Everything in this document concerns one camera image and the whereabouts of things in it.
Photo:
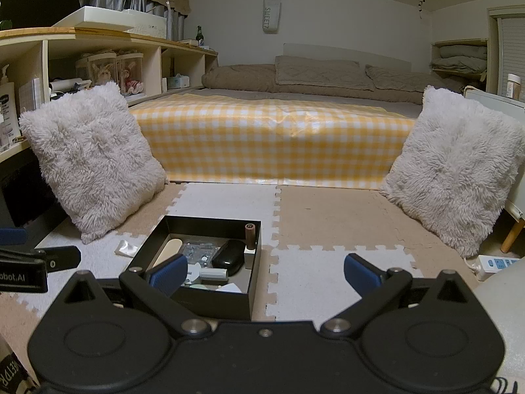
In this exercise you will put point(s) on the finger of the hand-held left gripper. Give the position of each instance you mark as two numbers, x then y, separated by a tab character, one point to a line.
12	237
61	257

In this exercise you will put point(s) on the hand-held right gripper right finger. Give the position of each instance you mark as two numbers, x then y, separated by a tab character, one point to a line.
361	273

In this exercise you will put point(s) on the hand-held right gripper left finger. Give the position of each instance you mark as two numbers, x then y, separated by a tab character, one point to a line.
169	274

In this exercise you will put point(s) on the clear plastic screw case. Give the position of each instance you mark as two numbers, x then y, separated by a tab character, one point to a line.
199	252

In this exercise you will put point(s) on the grey watch link remover tool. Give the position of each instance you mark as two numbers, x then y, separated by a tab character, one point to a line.
213	275

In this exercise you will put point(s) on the glossy black case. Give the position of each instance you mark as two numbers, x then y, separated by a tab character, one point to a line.
229	256

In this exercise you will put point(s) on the black cardboard box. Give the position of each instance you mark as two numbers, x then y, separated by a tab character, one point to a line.
213	223

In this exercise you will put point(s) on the brown lipstick tube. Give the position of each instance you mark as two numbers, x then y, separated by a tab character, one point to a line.
250	236

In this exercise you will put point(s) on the white satin ribbon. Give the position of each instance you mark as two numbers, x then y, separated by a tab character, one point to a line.
129	248

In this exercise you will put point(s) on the foam puzzle mat tiles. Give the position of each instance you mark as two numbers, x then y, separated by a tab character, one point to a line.
328	221

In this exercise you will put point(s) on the fluffy white cushion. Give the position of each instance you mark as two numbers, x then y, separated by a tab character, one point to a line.
94	160
455	168

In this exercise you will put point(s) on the white pump lotion bottle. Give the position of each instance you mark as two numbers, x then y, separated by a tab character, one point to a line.
8	111

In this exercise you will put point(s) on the white power strip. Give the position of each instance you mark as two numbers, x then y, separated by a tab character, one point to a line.
500	263

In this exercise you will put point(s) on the light grey cloth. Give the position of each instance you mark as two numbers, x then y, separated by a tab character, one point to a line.
504	316

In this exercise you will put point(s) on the yellow checkered bed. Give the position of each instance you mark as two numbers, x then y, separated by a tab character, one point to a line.
266	143

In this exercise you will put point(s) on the rolled white paper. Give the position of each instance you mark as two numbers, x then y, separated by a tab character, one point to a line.
67	85

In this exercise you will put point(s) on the grey bed mattress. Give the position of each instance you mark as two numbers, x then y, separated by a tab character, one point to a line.
307	97

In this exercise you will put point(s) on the clear doll display case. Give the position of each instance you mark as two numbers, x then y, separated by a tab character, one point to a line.
130	74
100	69

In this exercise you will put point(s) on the tissue box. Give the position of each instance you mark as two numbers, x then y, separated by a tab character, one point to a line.
178	82

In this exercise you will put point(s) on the brown bed pillow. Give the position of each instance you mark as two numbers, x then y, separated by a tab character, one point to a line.
324	72
410	84

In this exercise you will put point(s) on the wooden shelf unit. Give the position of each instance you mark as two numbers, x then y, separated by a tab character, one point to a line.
154	65

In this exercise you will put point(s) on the white headboard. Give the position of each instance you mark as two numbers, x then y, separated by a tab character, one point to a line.
389	59

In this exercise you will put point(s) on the white cabinet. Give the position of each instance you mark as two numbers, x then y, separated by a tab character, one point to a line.
500	100

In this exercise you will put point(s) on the flat white box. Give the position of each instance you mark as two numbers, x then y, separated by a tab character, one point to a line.
90	18

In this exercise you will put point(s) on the folded grey blankets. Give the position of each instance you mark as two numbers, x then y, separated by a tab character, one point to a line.
459	59

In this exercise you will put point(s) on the green glass bottle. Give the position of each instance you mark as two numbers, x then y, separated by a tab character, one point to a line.
200	37

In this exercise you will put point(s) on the jar with white lid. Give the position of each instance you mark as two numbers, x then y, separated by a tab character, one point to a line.
512	87

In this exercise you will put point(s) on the white shoe box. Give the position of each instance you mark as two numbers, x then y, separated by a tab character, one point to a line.
149	24

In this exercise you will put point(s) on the silver curtain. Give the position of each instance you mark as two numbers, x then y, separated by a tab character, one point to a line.
172	24

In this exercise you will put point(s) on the white slatted door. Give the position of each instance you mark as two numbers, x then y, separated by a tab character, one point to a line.
512	49

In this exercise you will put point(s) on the small wooden wall shelf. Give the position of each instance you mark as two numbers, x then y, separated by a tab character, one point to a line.
459	42

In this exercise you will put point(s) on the white hanging wall pouch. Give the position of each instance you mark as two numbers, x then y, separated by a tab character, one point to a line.
271	12

